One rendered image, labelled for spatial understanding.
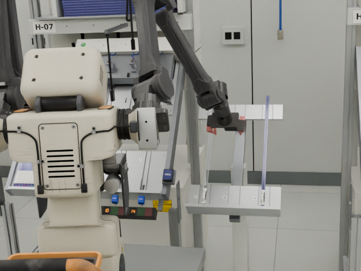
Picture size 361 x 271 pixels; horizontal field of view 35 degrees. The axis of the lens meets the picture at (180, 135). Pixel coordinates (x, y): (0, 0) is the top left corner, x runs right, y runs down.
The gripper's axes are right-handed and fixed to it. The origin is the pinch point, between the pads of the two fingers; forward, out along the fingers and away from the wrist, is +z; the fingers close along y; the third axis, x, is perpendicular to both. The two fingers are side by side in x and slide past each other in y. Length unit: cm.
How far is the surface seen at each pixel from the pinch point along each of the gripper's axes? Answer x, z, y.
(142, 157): 4.2, 13.3, 37.8
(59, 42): -61, 14, 93
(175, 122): -12.3, 12.5, 25.7
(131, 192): 21.4, 11.3, 38.5
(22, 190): 23, 10, 86
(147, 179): 14.5, 13.1, 33.6
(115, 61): -41, 6, 57
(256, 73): -133, 137, 12
